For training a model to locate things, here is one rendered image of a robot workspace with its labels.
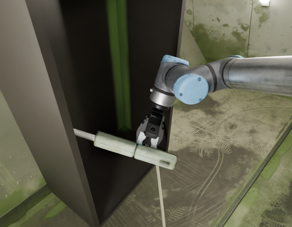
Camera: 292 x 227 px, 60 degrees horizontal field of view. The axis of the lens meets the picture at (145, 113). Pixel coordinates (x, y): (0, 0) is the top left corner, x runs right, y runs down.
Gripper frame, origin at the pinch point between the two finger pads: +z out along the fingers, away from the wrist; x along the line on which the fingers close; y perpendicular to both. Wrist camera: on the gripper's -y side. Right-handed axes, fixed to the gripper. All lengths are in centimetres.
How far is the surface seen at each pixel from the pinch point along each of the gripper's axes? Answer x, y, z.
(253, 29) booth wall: -70, 177, -63
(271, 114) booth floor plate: -107, 141, 1
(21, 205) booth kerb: 65, 48, 98
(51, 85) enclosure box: 27.0, -29.9, -25.9
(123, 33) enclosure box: 25, 40, -35
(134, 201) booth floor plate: -9, 58, 73
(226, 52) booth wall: -61, 202, -33
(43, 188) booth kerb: 56, 60, 90
